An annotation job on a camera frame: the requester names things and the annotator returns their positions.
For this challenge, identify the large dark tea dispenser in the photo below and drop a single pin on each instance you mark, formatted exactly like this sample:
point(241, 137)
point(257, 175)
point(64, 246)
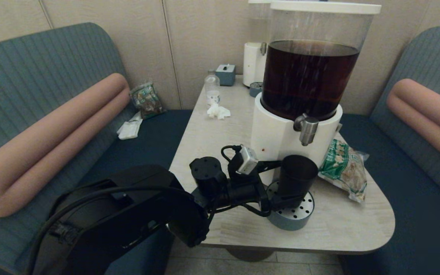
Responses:
point(277, 130)

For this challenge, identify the teal bench sofa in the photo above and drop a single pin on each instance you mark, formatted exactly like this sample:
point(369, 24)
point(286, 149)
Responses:
point(120, 160)
point(426, 229)

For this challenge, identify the white napkin pack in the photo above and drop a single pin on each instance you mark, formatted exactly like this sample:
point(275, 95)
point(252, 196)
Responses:
point(129, 129)

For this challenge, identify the round perforated drip tray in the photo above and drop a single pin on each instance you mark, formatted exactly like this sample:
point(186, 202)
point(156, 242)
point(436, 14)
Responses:
point(298, 220)

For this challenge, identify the clear dark snack bag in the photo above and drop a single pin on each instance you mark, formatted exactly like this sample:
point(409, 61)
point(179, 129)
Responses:
point(146, 100)

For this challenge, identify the crumpled white tissue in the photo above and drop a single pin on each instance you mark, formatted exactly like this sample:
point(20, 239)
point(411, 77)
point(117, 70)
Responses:
point(218, 111)

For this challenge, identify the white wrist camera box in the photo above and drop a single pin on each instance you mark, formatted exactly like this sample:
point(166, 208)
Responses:
point(248, 160)

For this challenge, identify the pink bolster cushion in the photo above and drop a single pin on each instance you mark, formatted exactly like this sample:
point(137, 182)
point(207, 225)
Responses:
point(426, 114)
point(52, 141)

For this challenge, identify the clear plastic bottle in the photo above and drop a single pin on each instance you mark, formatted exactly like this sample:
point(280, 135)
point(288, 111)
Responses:
point(212, 88)

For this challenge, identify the blue-grey tissue box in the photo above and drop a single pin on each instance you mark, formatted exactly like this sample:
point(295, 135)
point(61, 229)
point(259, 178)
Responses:
point(225, 75)

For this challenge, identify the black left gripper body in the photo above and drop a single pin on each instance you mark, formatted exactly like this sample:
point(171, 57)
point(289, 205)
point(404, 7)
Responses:
point(246, 191)

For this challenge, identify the small round drip tray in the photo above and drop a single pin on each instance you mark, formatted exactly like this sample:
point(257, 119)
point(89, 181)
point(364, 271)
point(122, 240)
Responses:
point(256, 89)

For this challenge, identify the small silver dispenser tap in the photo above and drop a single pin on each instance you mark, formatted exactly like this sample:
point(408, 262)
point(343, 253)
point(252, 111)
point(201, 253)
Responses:
point(263, 48)

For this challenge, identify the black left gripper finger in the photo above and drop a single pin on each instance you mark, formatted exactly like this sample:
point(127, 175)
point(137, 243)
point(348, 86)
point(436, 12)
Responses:
point(269, 165)
point(285, 201)

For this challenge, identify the black plastic cup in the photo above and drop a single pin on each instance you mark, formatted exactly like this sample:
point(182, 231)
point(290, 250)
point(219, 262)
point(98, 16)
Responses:
point(296, 175)

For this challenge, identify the green snack bag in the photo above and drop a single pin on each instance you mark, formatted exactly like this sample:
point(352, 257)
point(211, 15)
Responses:
point(343, 168)

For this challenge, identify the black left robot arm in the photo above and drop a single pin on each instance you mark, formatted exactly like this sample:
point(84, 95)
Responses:
point(128, 225)

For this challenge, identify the empty white drink dispenser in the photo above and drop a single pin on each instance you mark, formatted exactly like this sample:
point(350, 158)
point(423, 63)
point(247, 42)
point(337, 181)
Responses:
point(252, 65)

